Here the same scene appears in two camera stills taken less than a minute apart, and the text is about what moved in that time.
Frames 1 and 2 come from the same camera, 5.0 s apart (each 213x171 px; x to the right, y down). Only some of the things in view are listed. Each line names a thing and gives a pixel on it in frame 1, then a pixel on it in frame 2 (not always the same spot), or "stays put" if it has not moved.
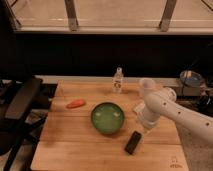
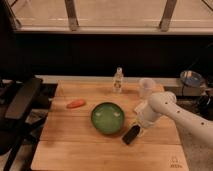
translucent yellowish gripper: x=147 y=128 to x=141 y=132
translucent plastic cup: x=146 y=86 stays put
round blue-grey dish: x=191 y=79 stays put
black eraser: x=132 y=142 to x=131 y=134
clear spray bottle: x=118 y=81 stays put
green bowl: x=107 y=118 stays put
